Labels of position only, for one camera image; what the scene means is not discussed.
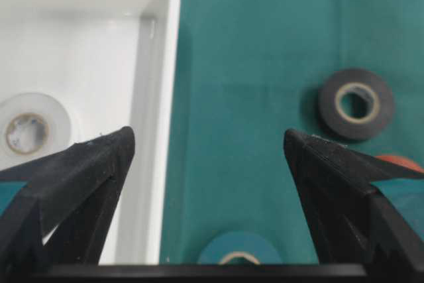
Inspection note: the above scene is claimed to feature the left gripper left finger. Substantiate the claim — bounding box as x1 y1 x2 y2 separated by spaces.
1 127 135 272

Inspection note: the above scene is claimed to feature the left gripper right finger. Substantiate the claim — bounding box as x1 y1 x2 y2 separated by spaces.
284 129 423 272

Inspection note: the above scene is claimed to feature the red tape roll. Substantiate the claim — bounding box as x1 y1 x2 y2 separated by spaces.
376 154 423 173

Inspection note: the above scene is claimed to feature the white tape roll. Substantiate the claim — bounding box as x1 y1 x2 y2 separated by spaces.
1 93 73 170

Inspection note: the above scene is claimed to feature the teal green tape roll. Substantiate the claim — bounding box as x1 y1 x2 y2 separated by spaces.
197 231 282 265

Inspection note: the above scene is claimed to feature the black tape roll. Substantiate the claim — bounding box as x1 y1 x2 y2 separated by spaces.
318 68 395 141

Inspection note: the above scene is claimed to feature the white plastic tray case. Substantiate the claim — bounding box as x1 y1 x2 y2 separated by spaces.
1 0 180 264

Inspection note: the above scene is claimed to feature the green table cloth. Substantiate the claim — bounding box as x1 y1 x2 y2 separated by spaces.
160 0 423 264

